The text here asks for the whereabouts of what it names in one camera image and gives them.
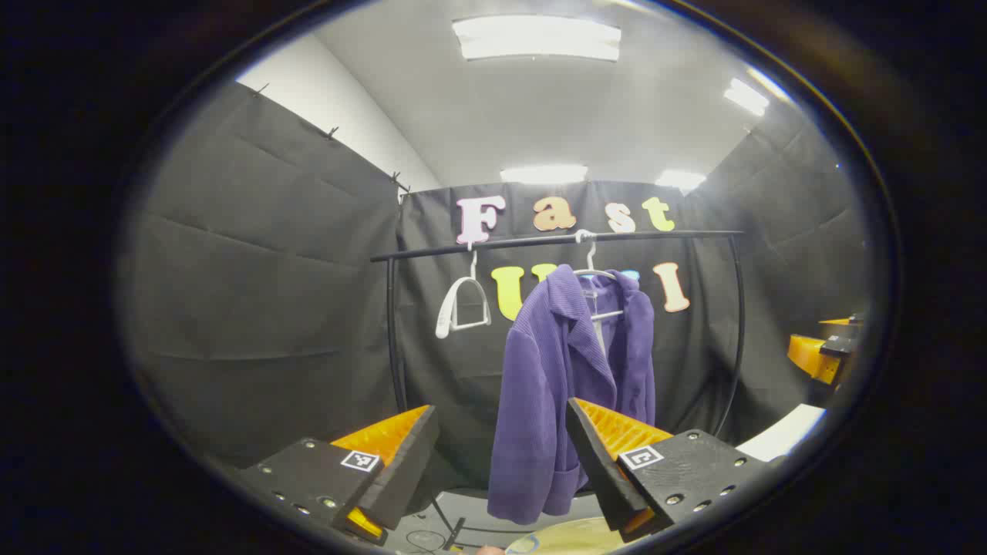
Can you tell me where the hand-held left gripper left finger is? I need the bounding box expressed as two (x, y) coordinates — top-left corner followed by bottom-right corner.
(235, 405), (440, 547)

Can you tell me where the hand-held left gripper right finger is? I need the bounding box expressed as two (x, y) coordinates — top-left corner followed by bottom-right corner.
(565, 397), (772, 544)

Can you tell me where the purple corduroy jacket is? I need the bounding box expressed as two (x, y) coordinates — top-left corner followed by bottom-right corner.
(487, 264), (656, 525)

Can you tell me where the white plastic hanger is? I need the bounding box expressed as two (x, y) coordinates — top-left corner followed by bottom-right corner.
(435, 245), (493, 340)
(572, 229), (625, 322)

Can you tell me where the black metal clothes rack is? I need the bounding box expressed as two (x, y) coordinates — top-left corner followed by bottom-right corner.
(370, 230), (746, 552)

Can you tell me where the round tan object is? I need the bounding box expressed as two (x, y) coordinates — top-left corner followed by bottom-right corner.
(505, 516), (627, 555)

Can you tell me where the white flat panel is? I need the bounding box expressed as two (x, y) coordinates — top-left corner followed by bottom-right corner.
(736, 404), (827, 463)

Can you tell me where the black backdrop cloth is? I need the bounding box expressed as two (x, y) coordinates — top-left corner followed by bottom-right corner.
(116, 81), (872, 510)

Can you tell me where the large rectangular ceiling light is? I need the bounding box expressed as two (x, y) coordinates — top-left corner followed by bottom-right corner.
(453, 15), (622, 62)

